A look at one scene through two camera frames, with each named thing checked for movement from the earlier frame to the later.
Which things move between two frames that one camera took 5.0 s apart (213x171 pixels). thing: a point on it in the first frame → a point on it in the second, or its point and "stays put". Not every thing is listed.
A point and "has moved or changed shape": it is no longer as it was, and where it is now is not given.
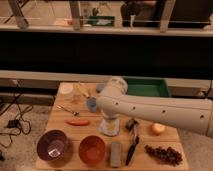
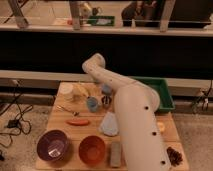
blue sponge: (99, 88) has moved or changed shape
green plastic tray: (146, 86) stays put
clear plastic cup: (66, 91) stays put
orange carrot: (78, 122) stays put
